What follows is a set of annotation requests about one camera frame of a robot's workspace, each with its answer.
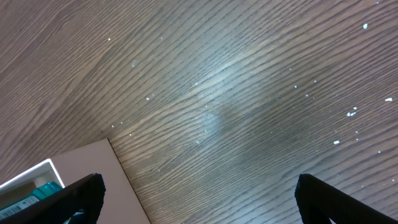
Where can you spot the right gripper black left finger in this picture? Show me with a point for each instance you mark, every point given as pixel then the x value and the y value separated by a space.
pixel 91 190

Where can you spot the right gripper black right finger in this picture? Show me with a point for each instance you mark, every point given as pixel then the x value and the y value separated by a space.
pixel 320 203

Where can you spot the green soap packet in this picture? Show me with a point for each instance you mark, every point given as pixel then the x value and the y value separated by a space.
pixel 48 204

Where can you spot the white cardboard box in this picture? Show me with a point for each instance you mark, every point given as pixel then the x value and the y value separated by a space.
pixel 121 204

